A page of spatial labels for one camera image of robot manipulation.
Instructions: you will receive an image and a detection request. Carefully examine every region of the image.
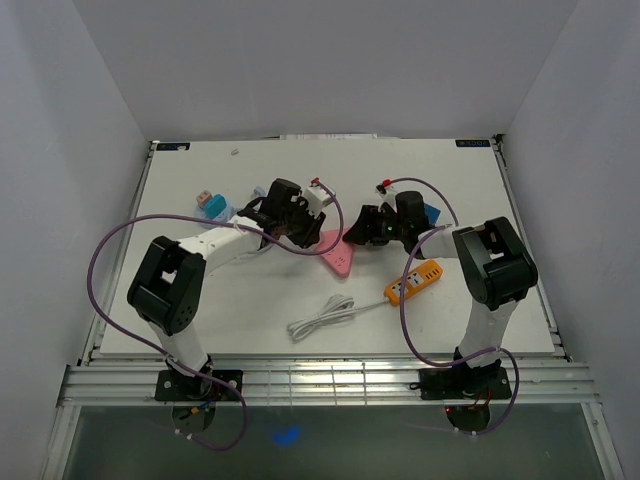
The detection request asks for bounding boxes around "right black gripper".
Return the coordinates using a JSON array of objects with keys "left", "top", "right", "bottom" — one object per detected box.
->
[{"left": 342, "top": 205, "right": 407, "bottom": 246}]

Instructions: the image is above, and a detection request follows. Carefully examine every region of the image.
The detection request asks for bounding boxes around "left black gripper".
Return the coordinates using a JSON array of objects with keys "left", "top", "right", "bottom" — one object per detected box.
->
[{"left": 280, "top": 197, "right": 326, "bottom": 250}]

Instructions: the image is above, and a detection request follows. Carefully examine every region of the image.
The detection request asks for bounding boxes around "pink triangular power strip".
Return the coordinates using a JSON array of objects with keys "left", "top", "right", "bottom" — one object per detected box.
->
[{"left": 315, "top": 229, "right": 354, "bottom": 279}]

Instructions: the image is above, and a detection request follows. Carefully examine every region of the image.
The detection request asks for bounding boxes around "cyan blue charger plug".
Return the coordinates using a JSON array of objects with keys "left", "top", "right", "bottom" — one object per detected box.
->
[{"left": 203, "top": 194, "right": 229, "bottom": 220}]

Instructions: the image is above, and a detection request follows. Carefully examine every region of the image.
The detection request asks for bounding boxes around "rose gold charger plug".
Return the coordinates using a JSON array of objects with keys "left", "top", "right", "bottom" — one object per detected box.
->
[{"left": 196, "top": 190, "right": 212, "bottom": 209}]

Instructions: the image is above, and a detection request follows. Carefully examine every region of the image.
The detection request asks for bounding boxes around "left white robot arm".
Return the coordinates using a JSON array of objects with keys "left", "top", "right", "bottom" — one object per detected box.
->
[{"left": 127, "top": 178, "right": 333, "bottom": 400}]

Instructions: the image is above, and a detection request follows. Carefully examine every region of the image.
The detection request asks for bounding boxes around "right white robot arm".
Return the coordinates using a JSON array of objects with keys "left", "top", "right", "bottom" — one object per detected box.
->
[{"left": 343, "top": 191, "right": 538, "bottom": 397}]

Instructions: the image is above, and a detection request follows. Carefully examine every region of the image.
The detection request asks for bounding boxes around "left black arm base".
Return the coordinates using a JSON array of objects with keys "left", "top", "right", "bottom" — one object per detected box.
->
[{"left": 154, "top": 369, "right": 239, "bottom": 403}]

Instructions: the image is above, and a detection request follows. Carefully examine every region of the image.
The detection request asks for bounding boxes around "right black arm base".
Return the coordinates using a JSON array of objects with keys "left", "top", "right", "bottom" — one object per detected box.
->
[{"left": 409, "top": 367, "right": 512, "bottom": 400}]

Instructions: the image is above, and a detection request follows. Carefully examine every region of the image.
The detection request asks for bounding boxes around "dark blue cube socket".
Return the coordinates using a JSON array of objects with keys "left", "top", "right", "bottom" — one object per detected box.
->
[{"left": 424, "top": 203, "right": 441, "bottom": 225}]

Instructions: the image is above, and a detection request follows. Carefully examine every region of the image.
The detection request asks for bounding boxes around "orange power strip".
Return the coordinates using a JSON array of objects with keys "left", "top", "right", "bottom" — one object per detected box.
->
[{"left": 383, "top": 260, "right": 443, "bottom": 307}]

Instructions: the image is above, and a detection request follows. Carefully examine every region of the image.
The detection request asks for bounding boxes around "round light blue power strip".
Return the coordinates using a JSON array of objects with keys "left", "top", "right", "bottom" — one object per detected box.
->
[{"left": 195, "top": 194, "right": 238, "bottom": 229}]

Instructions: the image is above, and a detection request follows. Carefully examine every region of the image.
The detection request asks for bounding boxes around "left blue corner label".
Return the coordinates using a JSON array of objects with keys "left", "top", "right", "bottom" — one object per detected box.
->
[{"left": 155, "top": 142, "right": 191, "bottom": 152}]

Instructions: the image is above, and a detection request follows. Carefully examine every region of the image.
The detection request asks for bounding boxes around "blue corner label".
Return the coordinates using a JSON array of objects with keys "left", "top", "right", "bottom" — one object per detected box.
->
[
  {"left": 155, "top": 142, "right": 191, "bottom": 152},
  {"left": 455, "top": 139, "right": 491, "bottom": 148}
]

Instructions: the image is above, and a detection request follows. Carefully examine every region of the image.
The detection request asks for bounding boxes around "right blue corner label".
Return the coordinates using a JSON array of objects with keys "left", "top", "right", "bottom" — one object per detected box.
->
[{"left": 455, "top": 139, "right": 491, "bottom": 148}]

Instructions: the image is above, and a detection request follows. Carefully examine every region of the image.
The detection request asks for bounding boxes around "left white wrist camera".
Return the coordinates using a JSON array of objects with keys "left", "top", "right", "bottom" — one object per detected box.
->
[{"left": 302, "top": 178, "right": 333, "bottom": 218}]

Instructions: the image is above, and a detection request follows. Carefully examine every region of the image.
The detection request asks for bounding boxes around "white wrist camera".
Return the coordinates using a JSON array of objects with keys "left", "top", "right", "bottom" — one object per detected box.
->
[
  {"left": 302, "top": 178, "right": 333, "bottom": 218},
  {"left": 375, "top": 179, "right": 398, "bottom": 210}
]

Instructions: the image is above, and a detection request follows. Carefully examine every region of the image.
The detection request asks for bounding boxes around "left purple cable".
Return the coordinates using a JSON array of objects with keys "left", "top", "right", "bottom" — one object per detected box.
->
[{"left": 87, "top": 178, "right": 345, "bottom": 451}]

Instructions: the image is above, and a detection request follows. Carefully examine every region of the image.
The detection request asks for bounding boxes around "purple cable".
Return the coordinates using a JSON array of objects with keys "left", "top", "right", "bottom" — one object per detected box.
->
[
  {"left": 87, "top": 178, "right": 345, "bottom": 451},
  {"left": 382, "top": 177, "right": 521, "bottom": 436}
]

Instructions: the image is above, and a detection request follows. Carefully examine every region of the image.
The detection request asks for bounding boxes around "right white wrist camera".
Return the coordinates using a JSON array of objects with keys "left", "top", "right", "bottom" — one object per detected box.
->
[{"left": 375, "top": 179, "right": 398, "bottom": 210}]

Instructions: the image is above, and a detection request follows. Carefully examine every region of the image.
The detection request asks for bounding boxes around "white coiled power cord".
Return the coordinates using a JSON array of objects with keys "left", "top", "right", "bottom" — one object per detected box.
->
[{"left": 286, "top": 293, "right": 389, "bottom": 343}]

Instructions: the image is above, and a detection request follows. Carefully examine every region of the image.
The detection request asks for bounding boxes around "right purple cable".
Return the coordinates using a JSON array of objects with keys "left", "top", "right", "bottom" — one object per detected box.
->
[{"left": 382, "top": 177, "right": 521, "bottom": 436}]

